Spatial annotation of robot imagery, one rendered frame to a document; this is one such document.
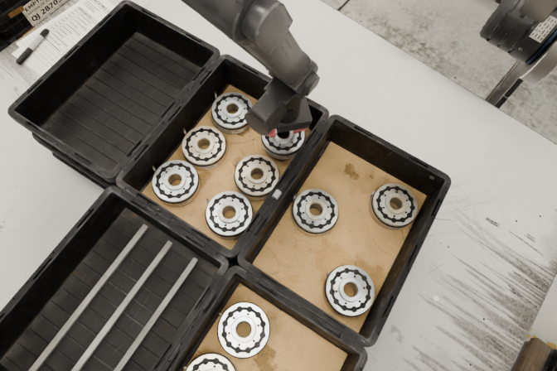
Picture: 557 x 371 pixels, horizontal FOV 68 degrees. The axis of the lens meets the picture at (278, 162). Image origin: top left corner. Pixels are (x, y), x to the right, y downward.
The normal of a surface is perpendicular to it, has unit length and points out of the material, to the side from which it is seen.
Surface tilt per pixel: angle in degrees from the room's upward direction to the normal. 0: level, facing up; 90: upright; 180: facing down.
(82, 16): 0
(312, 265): 0
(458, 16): 0
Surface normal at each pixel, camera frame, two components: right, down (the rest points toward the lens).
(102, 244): 0.05, -0.40
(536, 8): -0.61, 0.71
